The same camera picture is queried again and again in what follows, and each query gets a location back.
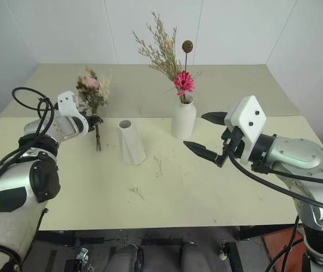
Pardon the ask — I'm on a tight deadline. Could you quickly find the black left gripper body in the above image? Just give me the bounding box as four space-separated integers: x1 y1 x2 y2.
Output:
82 114 97 133

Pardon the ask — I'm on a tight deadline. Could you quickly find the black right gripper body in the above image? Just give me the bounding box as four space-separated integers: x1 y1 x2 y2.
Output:
215 126 247 168

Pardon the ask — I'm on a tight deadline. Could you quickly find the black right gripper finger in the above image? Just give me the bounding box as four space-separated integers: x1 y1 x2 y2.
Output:
201 111 228 125
182 141 218 163

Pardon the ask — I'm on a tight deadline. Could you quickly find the pale pink dried flower bouquet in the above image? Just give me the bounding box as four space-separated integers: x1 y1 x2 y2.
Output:
75 66 113 152

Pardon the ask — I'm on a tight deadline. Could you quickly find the red flower dried grass bouquet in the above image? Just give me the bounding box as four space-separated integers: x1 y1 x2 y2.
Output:
131 11 205 104

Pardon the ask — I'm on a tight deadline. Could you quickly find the white bottle-shaped vase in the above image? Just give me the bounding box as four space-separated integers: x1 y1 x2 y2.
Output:
171 95 197 140

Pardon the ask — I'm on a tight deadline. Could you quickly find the twisted white ceramic vase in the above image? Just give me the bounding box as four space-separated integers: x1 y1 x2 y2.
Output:
117 119 147 165

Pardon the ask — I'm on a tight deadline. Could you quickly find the small dried twig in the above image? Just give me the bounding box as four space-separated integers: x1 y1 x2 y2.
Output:
127 186 146 201
153 155 164 178

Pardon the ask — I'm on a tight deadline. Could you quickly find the grey rounded shape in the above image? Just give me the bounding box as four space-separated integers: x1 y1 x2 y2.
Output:
109 244 145 272
180 243 205 272

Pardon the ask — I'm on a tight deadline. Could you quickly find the orange floor mat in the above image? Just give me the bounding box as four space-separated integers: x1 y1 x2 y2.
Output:
262 228 307 272

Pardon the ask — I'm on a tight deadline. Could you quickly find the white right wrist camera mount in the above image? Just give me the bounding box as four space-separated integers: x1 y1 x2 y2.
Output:
224 95 267 165

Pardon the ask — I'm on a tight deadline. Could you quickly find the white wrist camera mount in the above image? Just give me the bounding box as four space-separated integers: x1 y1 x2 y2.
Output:
224 95 267 165
57 90 80 117

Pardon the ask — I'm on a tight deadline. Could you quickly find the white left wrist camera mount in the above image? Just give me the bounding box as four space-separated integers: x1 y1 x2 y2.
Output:
57 90 80 117

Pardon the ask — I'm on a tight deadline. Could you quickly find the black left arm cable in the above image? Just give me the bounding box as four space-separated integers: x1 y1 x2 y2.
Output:
0 87 60 199

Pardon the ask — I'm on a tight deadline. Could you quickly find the black table frame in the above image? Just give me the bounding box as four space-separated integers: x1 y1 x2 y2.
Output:
35 224 304 272

